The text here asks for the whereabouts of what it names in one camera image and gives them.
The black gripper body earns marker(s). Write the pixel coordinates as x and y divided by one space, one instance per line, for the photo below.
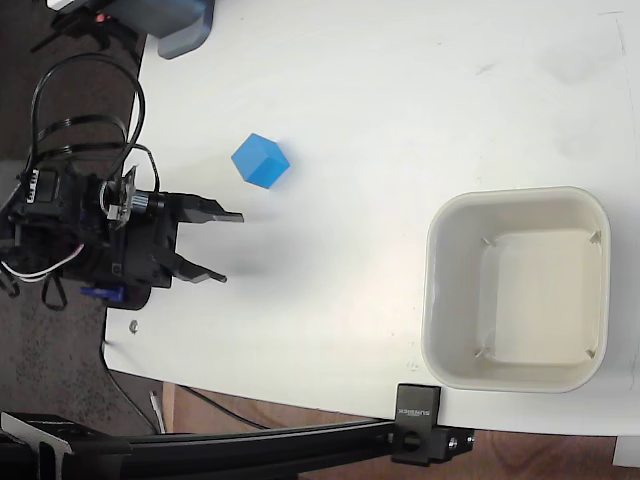
145 250

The blue cube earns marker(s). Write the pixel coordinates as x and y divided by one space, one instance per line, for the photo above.
260 162

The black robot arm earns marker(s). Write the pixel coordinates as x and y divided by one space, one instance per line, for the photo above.
45 210

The white square plastic bin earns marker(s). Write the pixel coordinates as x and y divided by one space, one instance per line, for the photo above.
540 300

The small blue plastic part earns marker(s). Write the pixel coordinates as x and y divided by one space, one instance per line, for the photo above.
105 294

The small metal nut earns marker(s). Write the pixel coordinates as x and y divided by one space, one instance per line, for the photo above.
134 326

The gray-blue plastic stand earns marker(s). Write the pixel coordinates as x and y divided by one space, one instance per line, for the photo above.
180 25

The black tripod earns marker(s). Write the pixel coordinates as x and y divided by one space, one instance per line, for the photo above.
80 25

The black table clamp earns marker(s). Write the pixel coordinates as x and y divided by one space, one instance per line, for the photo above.
417 425

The white sheet corner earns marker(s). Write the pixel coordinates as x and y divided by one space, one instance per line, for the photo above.
627 452

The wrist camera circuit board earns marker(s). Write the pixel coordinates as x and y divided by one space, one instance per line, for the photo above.
122 200

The black aluminium rail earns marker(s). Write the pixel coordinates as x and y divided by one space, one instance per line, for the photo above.
225 450

